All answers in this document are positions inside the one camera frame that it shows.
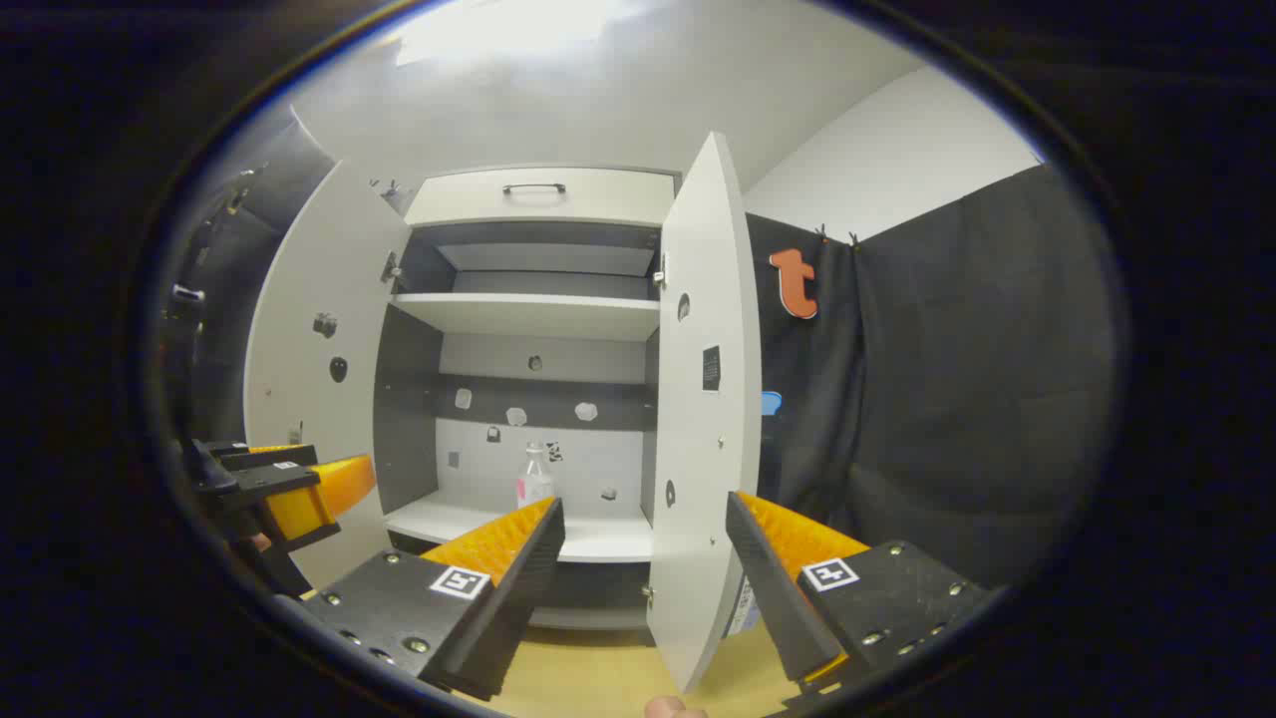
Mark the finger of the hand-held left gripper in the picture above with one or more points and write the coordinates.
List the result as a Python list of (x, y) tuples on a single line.
[(319, 494), (269, 457)]

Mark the clear plastic bottle red label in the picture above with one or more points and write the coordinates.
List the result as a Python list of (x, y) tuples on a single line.
[(535, 484)]

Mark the metal door hinge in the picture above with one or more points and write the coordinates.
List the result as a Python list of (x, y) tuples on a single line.
[(391, 267), (659, 271)]

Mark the backdrop stand pole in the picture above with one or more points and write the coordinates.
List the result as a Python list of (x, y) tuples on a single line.
[(187, 349)]

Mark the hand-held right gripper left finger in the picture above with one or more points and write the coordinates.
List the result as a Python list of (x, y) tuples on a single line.
[(518, 598)]

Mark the white and grey cabinet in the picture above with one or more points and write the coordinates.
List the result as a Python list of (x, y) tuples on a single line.
[(538, 317)]

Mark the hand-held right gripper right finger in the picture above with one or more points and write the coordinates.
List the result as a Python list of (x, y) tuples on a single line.
[(773, 588)]

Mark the blue and white printed box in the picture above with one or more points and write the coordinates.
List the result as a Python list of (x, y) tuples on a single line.
[(743, 608)]

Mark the white cabinet door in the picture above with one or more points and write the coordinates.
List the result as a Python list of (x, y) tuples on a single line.
[(703, 479), (319, 399)]

